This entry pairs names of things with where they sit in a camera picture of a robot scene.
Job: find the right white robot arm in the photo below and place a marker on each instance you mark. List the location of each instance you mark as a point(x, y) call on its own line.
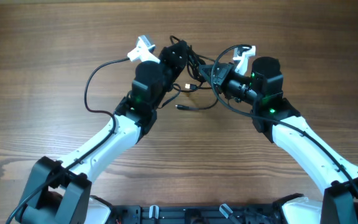
point(284, 126)

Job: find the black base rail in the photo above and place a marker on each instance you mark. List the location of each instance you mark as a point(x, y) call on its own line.
point(154, 214)

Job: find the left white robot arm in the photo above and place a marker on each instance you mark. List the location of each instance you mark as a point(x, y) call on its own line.
point(59, 191)

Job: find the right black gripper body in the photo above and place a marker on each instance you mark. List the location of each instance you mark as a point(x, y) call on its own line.
point(220, 82)

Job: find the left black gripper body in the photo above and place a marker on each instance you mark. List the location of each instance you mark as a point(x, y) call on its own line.
point(170, 66)

